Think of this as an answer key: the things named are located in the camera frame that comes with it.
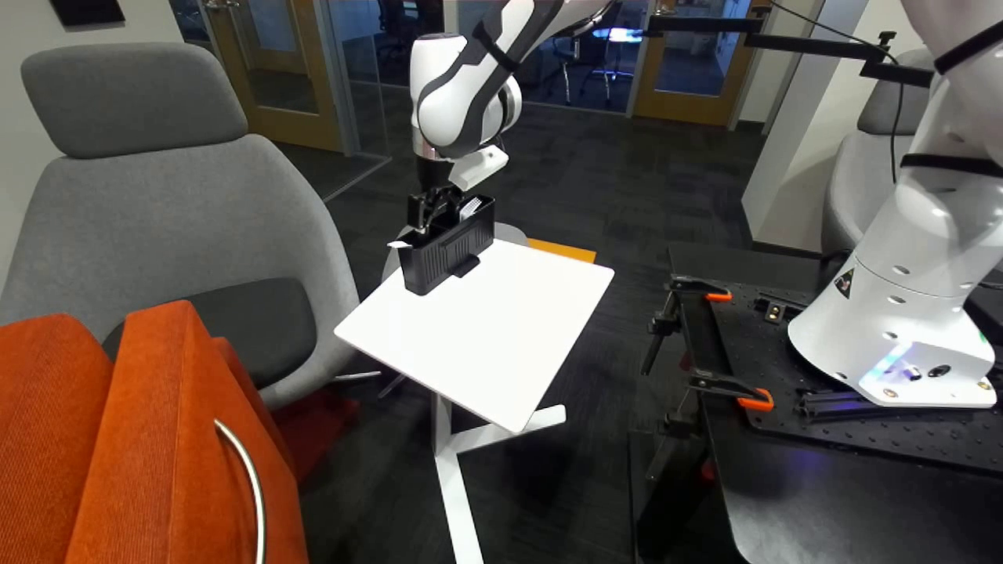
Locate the grey lounge chair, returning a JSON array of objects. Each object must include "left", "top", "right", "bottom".
[{"left": 0, "top": 43, "right": 359, "bottom": 408}]

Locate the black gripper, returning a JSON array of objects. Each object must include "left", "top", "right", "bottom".
[{"left": 407, "top": 155, "right": 458, "bottom": 230}]

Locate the black camera boom stand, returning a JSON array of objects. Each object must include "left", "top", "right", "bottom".
[{"left": 645, "top": 16, "right": 934, "bottom": 88}]

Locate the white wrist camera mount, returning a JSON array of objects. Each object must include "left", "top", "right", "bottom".
[{"left": 449, "top": 145, "right": 508, "bottom": 192}]

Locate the orange armchair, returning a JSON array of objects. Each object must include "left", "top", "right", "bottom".
[{"left": 0, "top": 299, "right": 306, "bottom": 564}]

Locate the round yellow wooden table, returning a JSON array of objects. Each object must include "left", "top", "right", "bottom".
[{"left": 528, "top": 238, "right": 600, "bottom": 262}]

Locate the black clamp with orange band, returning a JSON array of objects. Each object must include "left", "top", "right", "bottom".
[{"left": 640, "top": 276, "right": 734, "bottom": 377}]

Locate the orange handled clamp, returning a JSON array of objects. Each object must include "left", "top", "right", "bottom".
[{"left": 663, "top": 365, "right": 774, "bottom": 438}]

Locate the white side table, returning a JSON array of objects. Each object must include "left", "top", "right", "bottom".
[{"left": 334, "top": 241, "right": 613, "bottom": 564}]

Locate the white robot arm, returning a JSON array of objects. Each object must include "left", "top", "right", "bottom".
[{"left": 411, "top": 0, "right": 1003, "bottom": 408}]

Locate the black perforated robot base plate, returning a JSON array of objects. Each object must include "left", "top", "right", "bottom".
[{"left": 668, "top": 272, "right": 1003, "bottom": 564}]

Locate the black cutlery holder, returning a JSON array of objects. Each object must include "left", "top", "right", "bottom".
[{"left": 398, "top": 197, "right": 495, "bottom": 293}]

